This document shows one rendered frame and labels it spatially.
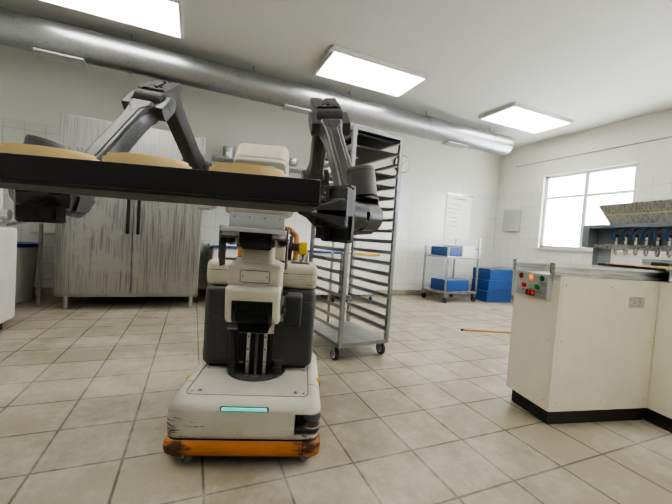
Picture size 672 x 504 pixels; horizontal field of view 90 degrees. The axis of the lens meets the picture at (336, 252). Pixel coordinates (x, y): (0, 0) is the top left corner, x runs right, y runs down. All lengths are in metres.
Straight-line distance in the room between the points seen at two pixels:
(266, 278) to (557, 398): 1.72
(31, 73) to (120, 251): 2.49
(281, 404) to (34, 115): 4.90
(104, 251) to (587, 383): 4.36
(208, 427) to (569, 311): 1.89
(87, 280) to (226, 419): 3.20
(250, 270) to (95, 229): 3.15
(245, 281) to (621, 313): 2.08
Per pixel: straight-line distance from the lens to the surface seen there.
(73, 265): 4.51
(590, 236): 3.04
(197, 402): 1.57
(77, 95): 5.66
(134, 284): 4.42
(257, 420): 1.55
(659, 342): 2.76
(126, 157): 0.23
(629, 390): 2.72
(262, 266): 1.43
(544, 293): 2.23
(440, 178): 6.90
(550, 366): 2.29
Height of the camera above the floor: 0.95
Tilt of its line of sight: 2 degrees down
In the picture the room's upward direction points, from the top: 4 degrees clockwise
